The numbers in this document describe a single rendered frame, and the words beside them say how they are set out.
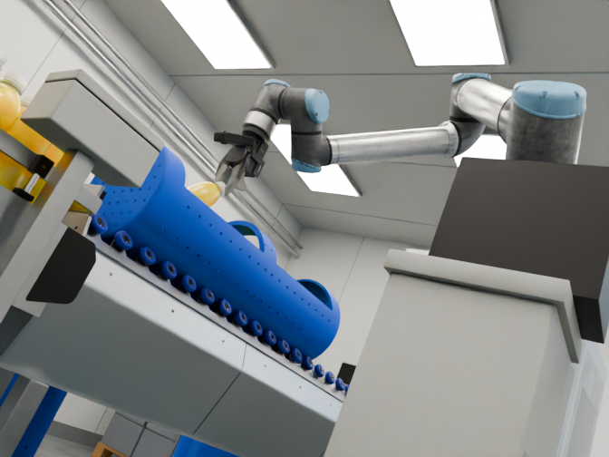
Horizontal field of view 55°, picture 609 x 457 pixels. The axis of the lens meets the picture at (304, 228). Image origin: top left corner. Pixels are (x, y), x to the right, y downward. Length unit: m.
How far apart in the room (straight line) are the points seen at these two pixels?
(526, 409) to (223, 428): 0.98
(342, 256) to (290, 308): 5.73
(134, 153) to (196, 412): 0.80
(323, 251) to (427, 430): 6.67
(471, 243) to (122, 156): 0.66
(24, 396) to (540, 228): 1.05
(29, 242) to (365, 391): 0.60
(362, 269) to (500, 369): 6.30
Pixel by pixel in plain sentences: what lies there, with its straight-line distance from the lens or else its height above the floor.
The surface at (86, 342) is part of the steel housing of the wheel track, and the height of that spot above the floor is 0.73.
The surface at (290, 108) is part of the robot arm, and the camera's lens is 1.65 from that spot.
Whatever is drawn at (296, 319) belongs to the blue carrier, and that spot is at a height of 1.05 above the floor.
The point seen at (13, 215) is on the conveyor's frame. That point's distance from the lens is 1.09.
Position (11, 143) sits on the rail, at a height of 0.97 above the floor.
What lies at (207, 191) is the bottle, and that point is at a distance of 1.53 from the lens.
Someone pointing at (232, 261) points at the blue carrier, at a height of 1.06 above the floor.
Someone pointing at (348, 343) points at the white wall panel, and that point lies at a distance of 6.94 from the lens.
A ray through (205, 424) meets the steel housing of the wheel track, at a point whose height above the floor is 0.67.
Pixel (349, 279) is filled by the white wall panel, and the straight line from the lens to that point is 7.26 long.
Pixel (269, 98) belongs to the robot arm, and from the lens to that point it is 1.69.
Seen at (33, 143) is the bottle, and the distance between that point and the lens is 1.14.
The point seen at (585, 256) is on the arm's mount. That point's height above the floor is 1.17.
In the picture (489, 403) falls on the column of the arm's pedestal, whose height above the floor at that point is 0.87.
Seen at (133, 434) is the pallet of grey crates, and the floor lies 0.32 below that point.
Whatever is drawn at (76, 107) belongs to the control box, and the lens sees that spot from 1.01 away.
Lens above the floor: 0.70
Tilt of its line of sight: 20 degrees up
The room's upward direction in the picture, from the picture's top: 23 degrees clockwise
